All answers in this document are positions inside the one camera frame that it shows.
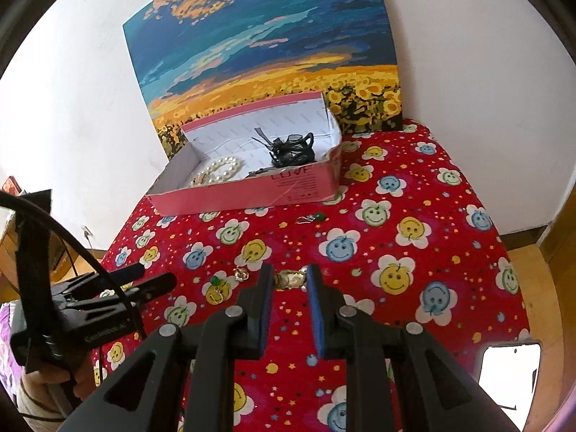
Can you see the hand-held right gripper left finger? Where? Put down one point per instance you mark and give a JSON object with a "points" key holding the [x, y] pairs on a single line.
{"points": [[269, 297]]}

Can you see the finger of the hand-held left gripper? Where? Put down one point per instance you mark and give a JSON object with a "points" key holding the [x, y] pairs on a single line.
{"points": [[130, 272], [153, 284]]}

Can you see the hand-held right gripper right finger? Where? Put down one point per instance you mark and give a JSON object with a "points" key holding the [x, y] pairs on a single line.
{"points": [[315, 306]]}

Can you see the pink cardboard box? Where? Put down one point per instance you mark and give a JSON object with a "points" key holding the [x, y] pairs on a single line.
{"points": [[292, 184]]}

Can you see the black bow hair clip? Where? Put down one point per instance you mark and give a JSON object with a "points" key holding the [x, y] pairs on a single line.
{"points": [[288, 150]]}

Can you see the person's left hand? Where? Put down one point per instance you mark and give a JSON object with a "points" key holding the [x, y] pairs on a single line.
{"points": [[40, 391]]}

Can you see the small metal charm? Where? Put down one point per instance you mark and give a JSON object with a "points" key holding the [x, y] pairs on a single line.
{"points": [[241, 274]]}

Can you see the purple cloth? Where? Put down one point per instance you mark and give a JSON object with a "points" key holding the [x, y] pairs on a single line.
{"points": [[6, 337]]}

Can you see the wooden furniture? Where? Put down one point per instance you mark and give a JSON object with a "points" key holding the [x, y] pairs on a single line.
{"points": [[9, 252]]}

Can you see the red smiley flower tablecloth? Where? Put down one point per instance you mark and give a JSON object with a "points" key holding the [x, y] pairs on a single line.
{"points": [[405, 216]]}

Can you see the smartphone with white screen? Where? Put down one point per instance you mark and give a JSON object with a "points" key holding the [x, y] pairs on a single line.
{"points": [[508, 375]]}

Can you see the sunflower field painting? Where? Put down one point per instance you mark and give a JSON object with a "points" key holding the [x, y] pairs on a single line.
{"points": [[270, 31]]}

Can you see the white wall socket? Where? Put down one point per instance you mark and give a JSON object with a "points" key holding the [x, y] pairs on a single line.
{"points": [[87, 232]]}

